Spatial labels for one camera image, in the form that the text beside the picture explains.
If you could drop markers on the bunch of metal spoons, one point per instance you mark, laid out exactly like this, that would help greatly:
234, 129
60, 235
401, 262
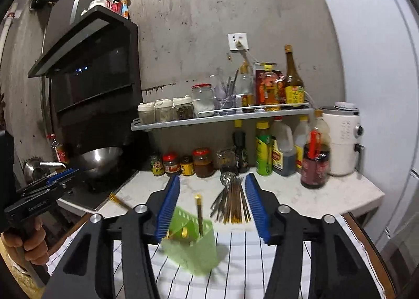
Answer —
226, 178

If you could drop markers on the yellow-capped oil bottle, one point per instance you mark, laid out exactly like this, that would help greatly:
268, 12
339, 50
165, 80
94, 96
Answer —
270, 89

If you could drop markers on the green perforated utensil holder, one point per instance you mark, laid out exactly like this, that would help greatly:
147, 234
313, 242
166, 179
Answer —
193, 253

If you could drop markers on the white refrigerator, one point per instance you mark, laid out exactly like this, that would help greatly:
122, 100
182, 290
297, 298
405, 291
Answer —
376, 73

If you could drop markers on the red-capped oil bottle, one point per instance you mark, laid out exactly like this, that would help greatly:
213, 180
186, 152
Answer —
60, 153

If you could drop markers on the large red-lidded sauce jar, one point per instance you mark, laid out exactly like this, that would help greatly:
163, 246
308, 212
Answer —
203, 165

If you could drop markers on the black range hood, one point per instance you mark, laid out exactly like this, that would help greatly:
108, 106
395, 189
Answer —
91, 73

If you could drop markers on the white bowl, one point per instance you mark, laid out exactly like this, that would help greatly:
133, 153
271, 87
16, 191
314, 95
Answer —
96, 4

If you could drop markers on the pale jug yellow cap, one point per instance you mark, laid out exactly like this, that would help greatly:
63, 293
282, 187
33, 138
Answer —
299, 142

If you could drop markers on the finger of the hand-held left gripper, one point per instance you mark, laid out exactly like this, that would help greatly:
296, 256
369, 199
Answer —
42, 189
62, 174

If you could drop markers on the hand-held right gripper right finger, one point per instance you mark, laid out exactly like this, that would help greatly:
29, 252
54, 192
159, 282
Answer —
257, 207

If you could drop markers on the dark liquid jug red label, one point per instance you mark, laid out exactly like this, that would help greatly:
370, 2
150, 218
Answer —
286, 161

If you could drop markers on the red-lidded glass jar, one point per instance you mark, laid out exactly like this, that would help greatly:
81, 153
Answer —
203, 102

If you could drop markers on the white wall pipe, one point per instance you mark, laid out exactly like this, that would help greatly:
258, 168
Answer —
5, 37

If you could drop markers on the yellow-label sauce jar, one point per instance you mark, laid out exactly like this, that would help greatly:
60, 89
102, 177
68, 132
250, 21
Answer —
186, 168

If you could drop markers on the slim dark sauce bottle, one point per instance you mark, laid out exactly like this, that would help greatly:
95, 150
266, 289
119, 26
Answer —
240, 152

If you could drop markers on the clear cup with utensils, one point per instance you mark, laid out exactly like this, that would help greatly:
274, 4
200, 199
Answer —
226, 104

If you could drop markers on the dark bottle yellow label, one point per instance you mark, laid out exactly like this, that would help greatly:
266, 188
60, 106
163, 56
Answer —
294, 94

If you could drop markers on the small red bottle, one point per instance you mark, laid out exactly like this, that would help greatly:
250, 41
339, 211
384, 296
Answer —
116, 6

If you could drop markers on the person's left hand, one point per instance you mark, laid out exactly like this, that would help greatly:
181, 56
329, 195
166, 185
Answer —
32, 243

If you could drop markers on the white wall outlet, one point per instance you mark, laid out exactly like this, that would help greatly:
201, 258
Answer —
234, 40

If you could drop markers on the green bottle yellow cap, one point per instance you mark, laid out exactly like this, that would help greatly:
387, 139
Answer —
263, 155

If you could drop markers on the blue orange spray bottle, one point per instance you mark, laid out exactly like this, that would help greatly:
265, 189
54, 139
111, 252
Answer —
125, 8

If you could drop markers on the red-lidded dark sauce jar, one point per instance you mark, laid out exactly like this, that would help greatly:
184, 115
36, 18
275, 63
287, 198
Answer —
172, 166

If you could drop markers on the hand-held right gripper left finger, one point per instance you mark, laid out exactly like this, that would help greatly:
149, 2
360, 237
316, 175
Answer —
168, 207

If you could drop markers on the small metal pot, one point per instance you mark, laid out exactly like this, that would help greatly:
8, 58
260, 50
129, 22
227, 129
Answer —
34, 171

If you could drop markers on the steel wok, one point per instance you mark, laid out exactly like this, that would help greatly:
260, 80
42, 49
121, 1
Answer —
98, 160

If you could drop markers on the white-lidded spice jar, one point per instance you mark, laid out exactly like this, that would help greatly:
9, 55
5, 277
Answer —
183, 109
146, 115
163, 112

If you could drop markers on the black cooktop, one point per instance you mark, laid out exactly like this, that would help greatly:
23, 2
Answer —
98, 194

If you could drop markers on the small pale bottle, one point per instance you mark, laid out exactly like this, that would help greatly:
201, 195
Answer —
107, 1

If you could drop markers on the white black-grid tablecloth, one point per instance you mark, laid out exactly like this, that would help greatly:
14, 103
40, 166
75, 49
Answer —
242, 269

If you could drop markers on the clear glass cup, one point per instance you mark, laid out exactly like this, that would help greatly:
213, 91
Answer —
226, 156

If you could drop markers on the clear bottle yellow cap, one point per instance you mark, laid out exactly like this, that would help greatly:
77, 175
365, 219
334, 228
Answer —
247, 89

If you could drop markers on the white air fryer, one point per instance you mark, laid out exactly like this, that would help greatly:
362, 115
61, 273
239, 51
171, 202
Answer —
340, 142

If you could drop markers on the grey wall shelf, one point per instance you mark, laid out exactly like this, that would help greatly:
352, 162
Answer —
212, 119

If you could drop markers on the green-label sauce jar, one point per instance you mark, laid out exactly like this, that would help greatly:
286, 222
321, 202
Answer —
157, 166

